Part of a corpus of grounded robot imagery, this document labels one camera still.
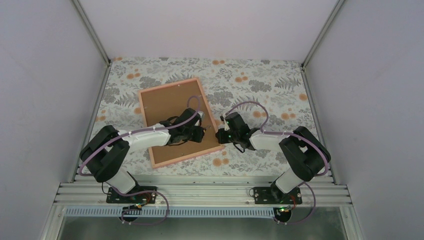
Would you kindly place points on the aluminium rail base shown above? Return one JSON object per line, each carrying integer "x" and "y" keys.
{"x": 191, "y": 193}

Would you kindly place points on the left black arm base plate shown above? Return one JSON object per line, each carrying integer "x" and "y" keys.
{"x": 140, "y": 199}

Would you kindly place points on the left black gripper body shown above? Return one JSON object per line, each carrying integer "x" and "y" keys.
{"x": 195, "y": 138}

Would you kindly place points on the aluminium corner post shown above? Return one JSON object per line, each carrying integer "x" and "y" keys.
{"x": 91, "y": 31}
{"x": 334, "y": 12}

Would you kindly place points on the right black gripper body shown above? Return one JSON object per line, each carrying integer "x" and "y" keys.
{"x": 223, "y": 139}

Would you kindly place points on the floral patterned table mat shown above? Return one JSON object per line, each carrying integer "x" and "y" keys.
{"x": 266, "y": 92}

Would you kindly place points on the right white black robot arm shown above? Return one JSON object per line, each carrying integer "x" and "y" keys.
{"x": 306, "y": 156}

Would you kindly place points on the left aluminium corner post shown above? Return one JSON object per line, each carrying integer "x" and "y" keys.
{"x": 91, "y": 31}

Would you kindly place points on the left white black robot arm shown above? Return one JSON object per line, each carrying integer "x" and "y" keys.
{"x": 103, "y": 156}

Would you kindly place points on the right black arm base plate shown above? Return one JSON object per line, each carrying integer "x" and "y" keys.
{"x": 271, "y": 195}

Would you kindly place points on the right aluminium corner post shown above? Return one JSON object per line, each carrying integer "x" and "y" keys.
{"x": 334, "y": 12}

